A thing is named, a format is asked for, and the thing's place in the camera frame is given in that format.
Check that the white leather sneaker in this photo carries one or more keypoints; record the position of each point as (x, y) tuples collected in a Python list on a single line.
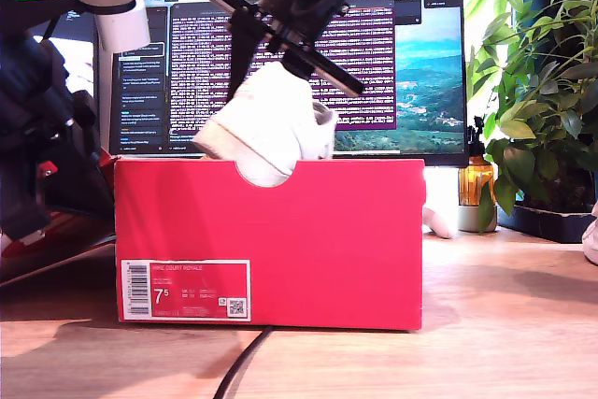
[(592, 235), (271, 109)]

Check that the amber pump bottle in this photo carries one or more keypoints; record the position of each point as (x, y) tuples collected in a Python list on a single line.
[(469, 175)]

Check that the red Nike shoebox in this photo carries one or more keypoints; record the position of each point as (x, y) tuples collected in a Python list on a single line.
[(280, 240)]

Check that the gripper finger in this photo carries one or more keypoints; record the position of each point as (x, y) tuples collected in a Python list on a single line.
[(75, 184)]

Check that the red Nike shoebox lid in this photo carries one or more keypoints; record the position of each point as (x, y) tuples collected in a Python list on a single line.
[(56, 249)]

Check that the small pale plant pot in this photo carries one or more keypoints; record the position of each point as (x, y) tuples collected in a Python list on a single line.
[(467, 219)]

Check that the green leafy houseplant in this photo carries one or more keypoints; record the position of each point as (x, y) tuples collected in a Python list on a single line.
[(551, 104)]

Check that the wide black computer monitor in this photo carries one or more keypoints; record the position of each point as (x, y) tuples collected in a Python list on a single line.
[(420, 67)]

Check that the dark planter tray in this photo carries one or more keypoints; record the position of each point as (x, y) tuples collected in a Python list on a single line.
[(546, 226)]

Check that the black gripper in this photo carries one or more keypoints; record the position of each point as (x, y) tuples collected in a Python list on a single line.
[(299, 6)]

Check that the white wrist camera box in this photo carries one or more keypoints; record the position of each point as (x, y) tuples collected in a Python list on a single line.
[(123, 30)]

